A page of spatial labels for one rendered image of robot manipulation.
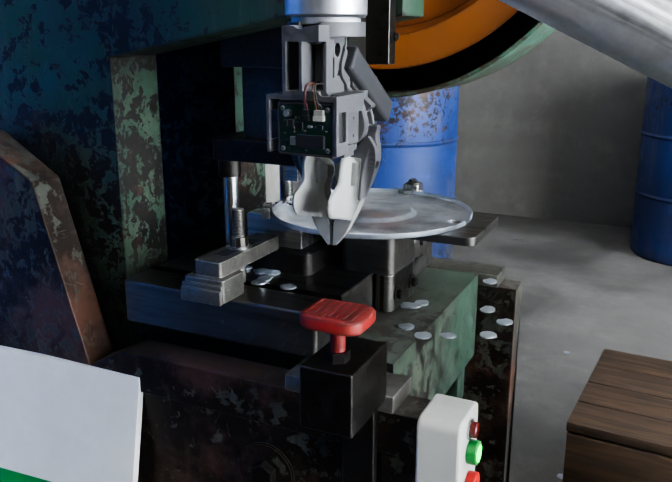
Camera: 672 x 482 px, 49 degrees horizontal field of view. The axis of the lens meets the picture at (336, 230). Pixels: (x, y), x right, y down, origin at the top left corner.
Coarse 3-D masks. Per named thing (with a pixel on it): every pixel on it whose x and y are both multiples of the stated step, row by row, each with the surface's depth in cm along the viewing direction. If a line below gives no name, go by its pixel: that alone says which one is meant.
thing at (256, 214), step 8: (280, 200) 118; (288, 200) 118; (248, 216) 110; (256, 216) 109; (272, 216) 108; (248, 224) 110; (256, 224) 109; (264, 224) 109; (272, 224) 108; (280, 224) 108; (248, 232) 110; (256, 232) 110; (264, 232) 109; (272, 232) 108; (280, 232) 108; (288, 232) 107; (296, 232) 107; (304, 232) 107; (280, 240) 108; (288, 240) 108; (296, 240) 107; (304, 240) 108; (312, 240) 110; (296, 248) 107
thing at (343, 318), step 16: (320, 304) 78; (336, 304) 78; (352, 304) 78; (304, 320) 75; (320, 320) 74; (336, 320) 74; (352, 320) 74; (368, 320) 75; (336, 336) 77; (336, 352) 77
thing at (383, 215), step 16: (384, 192) 123; (416, 192) 121; (288, 208) 111; (368, 208) 109; (384, 208) 109; (400, 208) 109; (416, 208) 111; (432, 208) 111; (448, 208) 111; (464, 208) 111; (288, 224) 101; (304, 224) 102; (368, 224) 102; (384, 224) 102; (400, 224) 102; (416, 224) 102; (432, 224) 102; (448, 224) 102; (464, 224) 102
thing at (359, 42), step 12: (360, 48) 109; (252, 72) 104; (264, 72) 103; (276, 72) 102; (252, 84) 104; (264, 84) 103; (276, 84) 103; (252, 96) 105; (264, 96) 104; (252, 108) 105; (264, 108) 104; (252, 120) 106; (264, 120) 105; (276, 120) 104; (252, 132) 106; (264, 132) 105; (276, 132) 104
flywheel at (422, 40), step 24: (432, 0) 135; (456, 0) 133; (480, 0) 128; (408, 24) 138; (432, 24) 133; (456, 24) 130; (480, 24) 129; (504, 24) 128; (408, 48) 135; (432, 48) 133; (456, 48) 131; (480, 48) 140
